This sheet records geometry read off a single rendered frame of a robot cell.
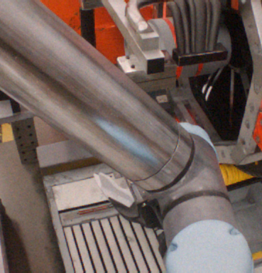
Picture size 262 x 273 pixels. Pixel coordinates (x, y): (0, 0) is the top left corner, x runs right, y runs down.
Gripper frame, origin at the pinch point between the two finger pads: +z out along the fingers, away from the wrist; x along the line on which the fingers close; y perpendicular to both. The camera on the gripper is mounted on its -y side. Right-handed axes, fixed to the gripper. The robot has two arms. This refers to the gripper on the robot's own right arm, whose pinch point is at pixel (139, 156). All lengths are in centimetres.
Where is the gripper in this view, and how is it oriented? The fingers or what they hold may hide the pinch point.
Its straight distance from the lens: 65.7
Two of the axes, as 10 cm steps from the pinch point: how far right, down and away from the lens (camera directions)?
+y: -2.7, -6.6, -7.0
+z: -3.2, -6.3, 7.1
